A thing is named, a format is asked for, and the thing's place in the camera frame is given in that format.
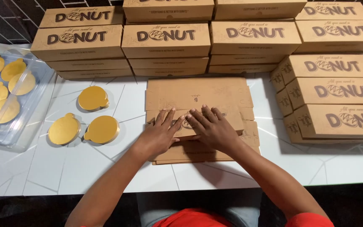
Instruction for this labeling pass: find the person's left hand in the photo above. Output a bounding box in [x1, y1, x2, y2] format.
[136, 108, 186, 158]

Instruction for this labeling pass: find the person's right hand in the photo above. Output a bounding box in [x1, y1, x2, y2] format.
[185, 105, 246, 152]

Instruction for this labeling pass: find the brown cardboard box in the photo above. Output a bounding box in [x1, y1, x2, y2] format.
[145, 77, 255, 141]

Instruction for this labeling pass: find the pile of flat cardboard blanks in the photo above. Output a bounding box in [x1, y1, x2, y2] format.
[151, 120, 261, 165]

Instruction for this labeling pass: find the round gold cake board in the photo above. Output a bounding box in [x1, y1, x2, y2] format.
[83, 115, 120, 144]
[78, 86, 110, 112]
[48, 113, 81, 146]

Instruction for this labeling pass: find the person's red shirt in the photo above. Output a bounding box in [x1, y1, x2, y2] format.
[151, 208, 335, 227]

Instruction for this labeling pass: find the stack of assembled printed boxes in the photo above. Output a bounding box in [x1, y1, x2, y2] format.
[30, 0, 363, 144]

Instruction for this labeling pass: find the clear plastic tray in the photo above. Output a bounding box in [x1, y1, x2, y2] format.
[0, 41, 57, 149]

